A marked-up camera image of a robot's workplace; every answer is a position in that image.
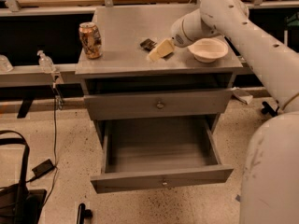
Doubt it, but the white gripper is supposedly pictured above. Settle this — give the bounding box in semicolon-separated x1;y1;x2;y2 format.
148;17;193;62

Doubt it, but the dark chocolate rxbar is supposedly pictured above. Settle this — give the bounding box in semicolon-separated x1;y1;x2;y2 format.
140;38;157;51

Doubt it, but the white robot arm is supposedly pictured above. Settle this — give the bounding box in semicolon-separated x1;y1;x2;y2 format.
149;0;299;224

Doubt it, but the grey drawer cabinet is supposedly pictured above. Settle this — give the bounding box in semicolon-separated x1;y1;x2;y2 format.
76;5;242;139

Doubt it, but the grey upper drawer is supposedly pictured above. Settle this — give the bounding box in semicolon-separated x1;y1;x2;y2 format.
84;89;232;120

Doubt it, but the open grey lower drawer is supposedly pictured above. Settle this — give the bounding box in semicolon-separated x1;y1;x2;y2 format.
91;117;233;193

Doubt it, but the white bowl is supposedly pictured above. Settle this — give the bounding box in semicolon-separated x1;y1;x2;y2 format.
188;38;228;63

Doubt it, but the orange soda can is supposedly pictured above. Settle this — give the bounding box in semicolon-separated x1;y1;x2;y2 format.
78;22;102;59

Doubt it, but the white box on floor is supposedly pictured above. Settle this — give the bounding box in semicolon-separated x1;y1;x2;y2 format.
233;88;253;105

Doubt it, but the black stand with pole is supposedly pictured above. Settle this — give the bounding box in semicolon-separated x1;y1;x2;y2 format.
261;101;278;117

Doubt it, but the clear sanitizer pump bottle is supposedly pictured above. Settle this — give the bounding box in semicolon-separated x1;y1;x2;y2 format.
37;50;56;74

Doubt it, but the clear plastic container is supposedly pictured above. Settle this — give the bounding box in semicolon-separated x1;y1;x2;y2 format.
0;55;13;72

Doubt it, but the black power adapter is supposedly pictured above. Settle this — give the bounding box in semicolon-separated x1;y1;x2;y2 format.
32;159;55;178

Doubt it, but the black power cable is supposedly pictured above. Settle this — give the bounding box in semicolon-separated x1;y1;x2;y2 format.
26;84;64;203

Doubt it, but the black handle object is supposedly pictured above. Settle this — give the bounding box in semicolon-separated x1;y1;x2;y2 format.
77;203;93;224

